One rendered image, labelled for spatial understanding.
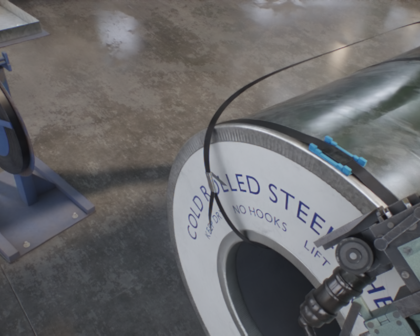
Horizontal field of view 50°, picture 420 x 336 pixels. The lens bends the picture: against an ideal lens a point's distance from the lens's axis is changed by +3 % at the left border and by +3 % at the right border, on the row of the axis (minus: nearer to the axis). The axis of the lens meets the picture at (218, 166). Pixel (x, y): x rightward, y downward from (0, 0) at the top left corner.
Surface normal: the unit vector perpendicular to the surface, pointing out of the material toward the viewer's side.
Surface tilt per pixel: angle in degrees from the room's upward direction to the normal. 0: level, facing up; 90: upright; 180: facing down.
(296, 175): 90
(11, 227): 0
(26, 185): 90
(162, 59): 0
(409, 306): 58
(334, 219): 90
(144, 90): 0
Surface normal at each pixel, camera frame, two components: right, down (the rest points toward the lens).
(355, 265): -0.47, 0.00
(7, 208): 0.11, -0.74
